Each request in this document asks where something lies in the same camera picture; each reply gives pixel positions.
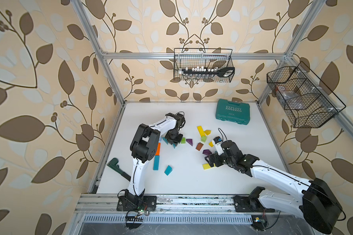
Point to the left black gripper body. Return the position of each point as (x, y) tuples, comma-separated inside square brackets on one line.
[(175, 138)]

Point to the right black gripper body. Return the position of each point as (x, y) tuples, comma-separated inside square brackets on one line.
[(220, 159)]

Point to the purple triangle block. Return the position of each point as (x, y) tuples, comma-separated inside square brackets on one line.
[(207, 152), (189, 141)]

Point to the orange long block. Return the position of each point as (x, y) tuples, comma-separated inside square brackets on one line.
[(158, 149)]

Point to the long teal block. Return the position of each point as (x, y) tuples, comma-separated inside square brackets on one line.
[(156, 162)]

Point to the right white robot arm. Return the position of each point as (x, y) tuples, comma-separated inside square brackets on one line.
[(312, 200)]

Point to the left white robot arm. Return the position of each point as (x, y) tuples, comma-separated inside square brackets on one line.
[(143, 149)]

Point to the brown wooden block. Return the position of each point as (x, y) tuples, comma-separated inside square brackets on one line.
[(199, 146)]

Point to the light green cube right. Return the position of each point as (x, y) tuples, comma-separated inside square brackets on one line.
[(203, 139)]

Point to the green plastic tool case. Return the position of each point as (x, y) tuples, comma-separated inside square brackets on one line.
[(233, 111)]

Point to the dark green hand tool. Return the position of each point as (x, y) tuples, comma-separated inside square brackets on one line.
[(114, 165)]

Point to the plastic bag in basket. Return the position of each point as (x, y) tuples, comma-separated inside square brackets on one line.
[(292, 100)]

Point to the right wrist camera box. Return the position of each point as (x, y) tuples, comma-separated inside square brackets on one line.
[(217, 141)]

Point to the socket rail with sockets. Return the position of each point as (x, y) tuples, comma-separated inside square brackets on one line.
[(225, 72)]

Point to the back wire basket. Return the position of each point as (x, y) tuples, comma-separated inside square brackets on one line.
[(190, 58)]

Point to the wire basket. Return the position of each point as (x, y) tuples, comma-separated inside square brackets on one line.
[(321, 102), (190, 58)]

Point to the right wire basket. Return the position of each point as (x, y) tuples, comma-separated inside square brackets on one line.
[(321, 102)]

